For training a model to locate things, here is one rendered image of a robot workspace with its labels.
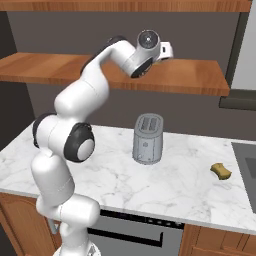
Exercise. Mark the wooden cupboard door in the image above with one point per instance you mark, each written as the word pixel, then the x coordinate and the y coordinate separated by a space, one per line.
pixel 220 242
pixel 20 223

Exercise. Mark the grey hob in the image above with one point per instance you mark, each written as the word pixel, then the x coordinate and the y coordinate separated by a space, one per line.
pixel 245 166

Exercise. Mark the yellow sponge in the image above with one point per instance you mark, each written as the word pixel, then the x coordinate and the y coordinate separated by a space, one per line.
pixel 221 171

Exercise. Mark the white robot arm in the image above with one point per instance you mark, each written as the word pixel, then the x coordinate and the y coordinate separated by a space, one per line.
pixel 80 100

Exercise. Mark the thin wooden wall shelf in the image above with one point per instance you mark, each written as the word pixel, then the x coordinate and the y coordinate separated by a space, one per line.
pixel 133 4

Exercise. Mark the grey extractor hood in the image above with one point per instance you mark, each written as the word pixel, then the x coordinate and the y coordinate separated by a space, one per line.
pixel 243 98

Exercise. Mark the grey dishwasher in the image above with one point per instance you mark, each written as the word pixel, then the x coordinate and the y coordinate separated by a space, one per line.
pixel 133 245

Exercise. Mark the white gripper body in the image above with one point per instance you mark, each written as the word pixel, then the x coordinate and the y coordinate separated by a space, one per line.
pixel 169 50

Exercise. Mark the grey toaster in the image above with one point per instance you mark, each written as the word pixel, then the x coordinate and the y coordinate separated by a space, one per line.
pixel 147 143

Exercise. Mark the thick wooden wall shelf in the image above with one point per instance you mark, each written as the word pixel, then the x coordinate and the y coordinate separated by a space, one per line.
pixel 186 76

